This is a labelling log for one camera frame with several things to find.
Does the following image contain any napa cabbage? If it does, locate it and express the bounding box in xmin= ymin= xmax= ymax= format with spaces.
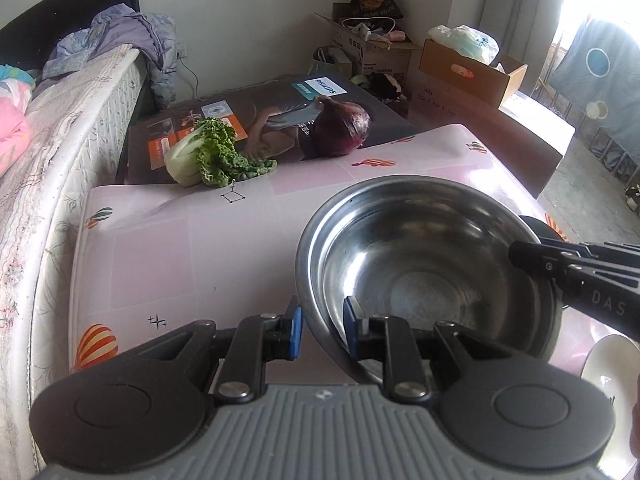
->
xmin=164 ymin=117 xmax=278 ymax=188

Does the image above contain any flat printed cardboard box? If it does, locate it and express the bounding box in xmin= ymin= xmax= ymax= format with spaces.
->
xmin=116 ymin=72 xmax=418 ymax=186

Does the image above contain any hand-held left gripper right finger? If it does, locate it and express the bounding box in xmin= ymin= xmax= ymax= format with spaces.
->
xmin=342 ymin=296 xmax=507 ymax=402

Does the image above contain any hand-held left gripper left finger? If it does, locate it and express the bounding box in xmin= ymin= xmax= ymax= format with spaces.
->
xmin=135 ymin=296 xmax=304 ymax=407

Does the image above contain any white printed plate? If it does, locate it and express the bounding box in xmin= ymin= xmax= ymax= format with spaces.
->
xmin=580 ymin=335 xmax=640 ymax=411

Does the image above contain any dark clothes heap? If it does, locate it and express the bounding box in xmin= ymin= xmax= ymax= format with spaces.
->
xmin=350 ymin=72 xmax=411 ymax=103

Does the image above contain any blue printed hanging cloth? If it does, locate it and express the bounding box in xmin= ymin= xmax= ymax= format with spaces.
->
xmin=550 ymin=17 xmax=640 ymax=163

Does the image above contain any pale plastic bag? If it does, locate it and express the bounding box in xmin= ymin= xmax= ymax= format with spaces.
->
xmin=427 ymin=24 xmax=500 ymax=65

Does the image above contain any open cardboard box with clutter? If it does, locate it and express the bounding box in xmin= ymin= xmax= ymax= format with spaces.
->
xmin=315 ymin=2 xmax=423 ymax=78

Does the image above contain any dark cookie print box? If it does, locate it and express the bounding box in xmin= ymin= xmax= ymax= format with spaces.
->
xmin=350 ymin=0 xmax=401 ymax=18

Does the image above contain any green paper bag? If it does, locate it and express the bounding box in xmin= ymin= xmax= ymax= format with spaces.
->
xmin=310 ymin=46 xmax=353 ymax=78

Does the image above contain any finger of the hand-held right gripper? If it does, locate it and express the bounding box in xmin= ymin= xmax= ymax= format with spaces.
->
xmin=509 ymin=240 xmax=640 ymax=288
xmin=520 ymin=215 xmax=566 ymax=242

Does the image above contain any white patterned mattress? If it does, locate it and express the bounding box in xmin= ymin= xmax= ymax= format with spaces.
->
xmin=0 ymin=42 xmax=151 ymax=480

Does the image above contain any pink printed tablecloth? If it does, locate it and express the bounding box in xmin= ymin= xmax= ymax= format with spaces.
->
xmin=67 ymin=122 xmax=640 ymax=411

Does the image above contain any open brown cardboard box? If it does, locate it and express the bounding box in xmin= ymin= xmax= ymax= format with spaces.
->
xmin=419 ymin=37 xmax=528 ymax=108

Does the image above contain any red onion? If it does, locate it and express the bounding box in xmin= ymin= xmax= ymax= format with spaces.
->
xmin=312 ymin=97 xmax=372 ymax=158

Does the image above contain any pink printed blanket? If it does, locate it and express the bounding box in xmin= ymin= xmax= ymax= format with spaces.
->
xmin=0 ymin=65 xmax=36 ymax=176

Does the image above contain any black headboard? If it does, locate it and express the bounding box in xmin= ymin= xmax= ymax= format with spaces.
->
xmin=0 ymin=0 xmax=138 ymax=46

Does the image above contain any blue jacket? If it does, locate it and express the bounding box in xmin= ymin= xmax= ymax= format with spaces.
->
xmin=32 ymin=2 xmax=178 ymax=111

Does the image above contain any large steel bowl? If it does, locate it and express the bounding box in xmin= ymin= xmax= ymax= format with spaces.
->
xmin=295 ymin=175 xmax=558 ymax=385

